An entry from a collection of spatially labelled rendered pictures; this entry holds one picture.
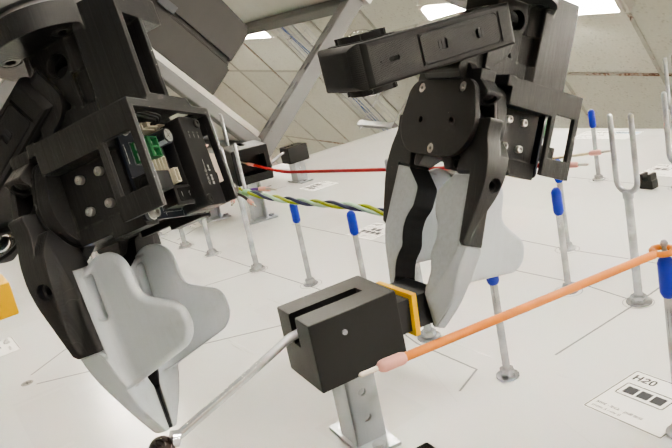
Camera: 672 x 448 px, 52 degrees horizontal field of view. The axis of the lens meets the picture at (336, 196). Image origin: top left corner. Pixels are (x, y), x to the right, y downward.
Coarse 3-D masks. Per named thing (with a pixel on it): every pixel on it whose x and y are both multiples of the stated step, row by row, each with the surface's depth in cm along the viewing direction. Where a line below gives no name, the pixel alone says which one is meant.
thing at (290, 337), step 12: (288, 336) 38; (276, 348) 38; (264, 360) 37; (252, 372) 37; (240, 384) 37; (216, 396) 37; (228, 396) 37; (204, 408) 36; (216, 408) 36; (192, 420) 36; (180, 432) 36
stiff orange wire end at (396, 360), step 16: (640, 256) 33; (656, 256) 33; (608, 272) 32; (560, 288) 31; (576, 288) 31; (528, 304) 30; (544, 304) 31; (496, 320) 30; (448, 336) 29; (464, 336) 29; (400, 352) 28; (416, 352) 28; (384, 368) 28
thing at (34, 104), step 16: (16, 96) 35; (32, 96) 34; (0, 112) 35; (16, 112) 35; (32, 112) 34; (48, 112) 34; (0, 128) 35; (16, 128) 35; (32, 128) 34; (0, 144) 35; (16, 144) 35; (0, 160) 35; (0, 176) 35; (0, 192) 35; (0, 208) 36; (0, 224) 37; (0, 240) 38; (0, 256) 39
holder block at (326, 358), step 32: (352, 288) 40; (384, 288) 39; (288, 320) 39; (320, 320) 37; (352, 320) 38; (384, 320) 39; (288, 352) 40; (320, 352) 37; (352, 352) 38; (384, 352) 39; (320, 384) 37
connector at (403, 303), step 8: (400, 280) 43; (408, 280) 43; (408, 288) 42; (416, 288) 41; (424, 288) 41; (400, 296) 41; (416, 296) 40; (424, 296) 41; (400, 304) 40; (408, 304) 40; (424, 304) 41; (400, 312) 40; (408, 312) 40; (424, 312) 41; (408, 320) 40; (424, 320) 41; (408, 328) 40
